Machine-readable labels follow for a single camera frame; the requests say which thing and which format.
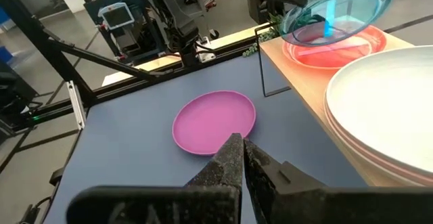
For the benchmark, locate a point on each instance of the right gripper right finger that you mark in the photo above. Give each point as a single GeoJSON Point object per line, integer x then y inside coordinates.
{"type": "Point", "coordinates": [304, 203]}

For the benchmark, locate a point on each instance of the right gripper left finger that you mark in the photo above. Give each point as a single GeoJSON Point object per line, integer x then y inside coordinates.
{"type": "Point", "coordinates": [203, 203]}

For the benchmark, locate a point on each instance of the blue transparent plastic plate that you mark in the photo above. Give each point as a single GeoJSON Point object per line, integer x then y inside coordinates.
{"type": "Point", "coordinates": [338, 11]}

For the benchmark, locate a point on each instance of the red transparent plastic plate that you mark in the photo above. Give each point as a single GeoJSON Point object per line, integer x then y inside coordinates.
{"type": "Point", "coordinates": [338, 53]}

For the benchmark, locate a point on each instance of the cream matte plate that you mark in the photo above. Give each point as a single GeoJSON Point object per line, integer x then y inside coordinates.
{"type": "Point", "coordinates": [379, 170]}

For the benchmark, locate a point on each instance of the purple matte plate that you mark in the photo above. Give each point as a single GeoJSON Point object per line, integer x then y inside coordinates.
{"type": "Point", "coordinates": [213, 122]}

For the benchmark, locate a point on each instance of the white matte plate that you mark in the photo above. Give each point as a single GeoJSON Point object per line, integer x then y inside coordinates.
{"type": "Point", "coordinates": [389, 109]}

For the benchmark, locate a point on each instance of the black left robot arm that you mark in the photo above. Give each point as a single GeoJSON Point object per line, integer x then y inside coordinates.
{"type": "Point", "coordinates": [176, 21]}

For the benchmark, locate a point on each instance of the green succulent plant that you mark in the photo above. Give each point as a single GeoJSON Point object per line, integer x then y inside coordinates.
{"type": "Point", "coordinates": [267, 36]}

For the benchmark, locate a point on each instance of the white framed display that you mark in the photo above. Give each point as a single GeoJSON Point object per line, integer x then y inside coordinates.
{"type": "Point", "coordinates": [115, 16]}

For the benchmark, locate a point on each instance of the wooden shelf black metal frame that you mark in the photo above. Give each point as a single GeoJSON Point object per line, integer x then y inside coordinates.
{"type": "Point", "coordinates": [304, 78]}

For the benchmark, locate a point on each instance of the white metal frame bracket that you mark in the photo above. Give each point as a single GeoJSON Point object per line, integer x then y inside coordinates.
{"type": "Point", "coordinates": [76, 105]}

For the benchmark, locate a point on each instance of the black aluminium table frame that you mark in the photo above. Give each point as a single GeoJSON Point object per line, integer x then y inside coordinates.
{"type": "Point", "coordinates": [44, 44]}

